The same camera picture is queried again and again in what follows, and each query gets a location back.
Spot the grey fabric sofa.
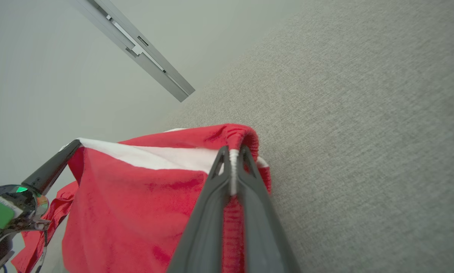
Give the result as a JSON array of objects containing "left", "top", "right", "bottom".
[{"left": 151, "top": 0, "right": 454, "bottom": 273}]

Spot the grey flat metal rail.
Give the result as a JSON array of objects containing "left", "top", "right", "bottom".
[{"left": 71, "top": 0, "right": 196, "bottom": 103}]

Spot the red and white shirt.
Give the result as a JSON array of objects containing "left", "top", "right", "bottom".
[{"left": 11, "top": 124, "right": 272, "bottom": 273}]

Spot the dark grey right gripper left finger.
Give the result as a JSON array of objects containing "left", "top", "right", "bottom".
[{"left": 167, "top": 146, "right": 232, "bottom": 273}]

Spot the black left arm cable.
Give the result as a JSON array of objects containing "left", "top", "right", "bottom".
[{"left": 33, "top": 231, "right": 49, "bottom": 273}]

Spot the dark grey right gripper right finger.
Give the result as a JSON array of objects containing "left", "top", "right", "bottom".
[{"left": 237, "top": 145, "right": 302, "bottom": 273}]

